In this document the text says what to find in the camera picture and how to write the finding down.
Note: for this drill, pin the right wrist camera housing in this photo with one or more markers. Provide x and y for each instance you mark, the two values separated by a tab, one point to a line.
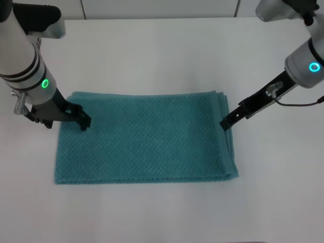
278	7

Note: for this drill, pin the teal waffle-weave towel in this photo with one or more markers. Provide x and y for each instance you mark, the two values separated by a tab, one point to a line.
152	141

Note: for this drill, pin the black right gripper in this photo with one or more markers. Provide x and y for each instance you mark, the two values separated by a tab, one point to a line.
268	98

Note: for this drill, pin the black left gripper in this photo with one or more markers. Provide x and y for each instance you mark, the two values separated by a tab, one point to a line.
50	111

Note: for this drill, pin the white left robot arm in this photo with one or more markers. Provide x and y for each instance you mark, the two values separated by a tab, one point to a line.
20	63

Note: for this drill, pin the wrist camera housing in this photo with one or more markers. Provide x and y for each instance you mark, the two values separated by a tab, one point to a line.
278	7
45	17

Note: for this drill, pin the left wrist camera housing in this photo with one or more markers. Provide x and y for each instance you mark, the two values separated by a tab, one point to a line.
45	17

